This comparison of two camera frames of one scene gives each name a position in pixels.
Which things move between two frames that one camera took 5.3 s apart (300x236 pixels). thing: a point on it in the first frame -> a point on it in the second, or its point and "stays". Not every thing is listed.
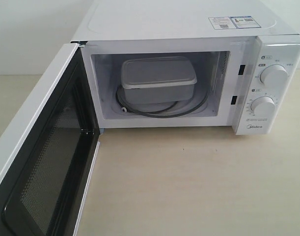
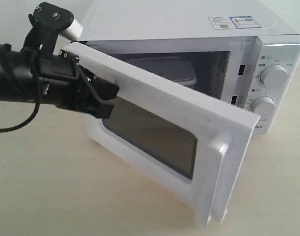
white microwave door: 44,160 -> 170,132
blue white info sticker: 230,22 stays
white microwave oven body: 238,64 stays
